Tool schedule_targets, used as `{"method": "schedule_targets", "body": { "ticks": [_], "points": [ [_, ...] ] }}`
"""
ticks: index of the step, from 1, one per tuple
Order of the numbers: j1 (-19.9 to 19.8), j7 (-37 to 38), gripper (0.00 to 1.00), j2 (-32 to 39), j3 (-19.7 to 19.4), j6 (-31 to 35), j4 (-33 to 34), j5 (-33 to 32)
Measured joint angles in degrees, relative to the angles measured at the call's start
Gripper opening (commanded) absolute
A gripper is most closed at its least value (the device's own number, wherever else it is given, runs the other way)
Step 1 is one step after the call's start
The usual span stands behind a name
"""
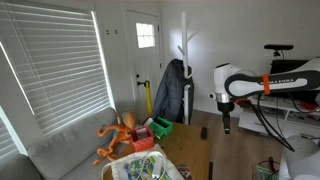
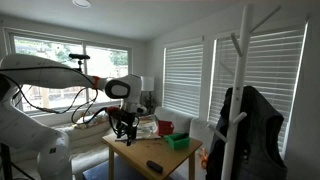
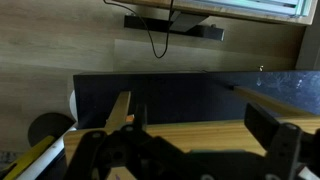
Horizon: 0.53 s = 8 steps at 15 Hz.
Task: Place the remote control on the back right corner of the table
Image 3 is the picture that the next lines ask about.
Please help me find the dark blue rug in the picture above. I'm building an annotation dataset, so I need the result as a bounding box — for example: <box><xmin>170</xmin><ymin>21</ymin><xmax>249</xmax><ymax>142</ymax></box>
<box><xmin>73</xmin><ymin>70</ymin><xmax>320</xmax><ymax>130</ymax></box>

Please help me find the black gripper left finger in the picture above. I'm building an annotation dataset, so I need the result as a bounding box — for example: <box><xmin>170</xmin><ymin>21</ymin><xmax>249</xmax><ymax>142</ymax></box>
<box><xmin>64</xmin><ymin>103</ymin><xmax>158</xmax><ymax>180</ymax></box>

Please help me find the white coat rack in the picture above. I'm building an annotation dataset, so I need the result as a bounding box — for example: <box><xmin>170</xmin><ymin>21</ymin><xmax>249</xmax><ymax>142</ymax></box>
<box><xmin>16</xmin><ymin>89</ymin><xmax>79</xmax><ymax>180</ymax></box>

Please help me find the small wooden table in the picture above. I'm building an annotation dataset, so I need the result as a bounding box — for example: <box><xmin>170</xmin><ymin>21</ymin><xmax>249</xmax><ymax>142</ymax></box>
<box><xmin>63</xmin><ymin>85</ymin><xmax>320</xmax><ymax>180</ymax></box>

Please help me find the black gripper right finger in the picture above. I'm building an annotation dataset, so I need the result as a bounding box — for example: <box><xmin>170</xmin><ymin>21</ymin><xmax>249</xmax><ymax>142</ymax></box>
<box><xmin>244</xmin><ymin>102</ymin><xmax>303</xmax><ymax>180</ymax></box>

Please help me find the thin black floor cable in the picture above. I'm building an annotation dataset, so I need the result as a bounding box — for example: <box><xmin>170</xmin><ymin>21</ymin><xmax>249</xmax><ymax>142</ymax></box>
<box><xmin>103</xmin><ymin>0</ymin><xmax>175</xmax><ymax>60</ymax></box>

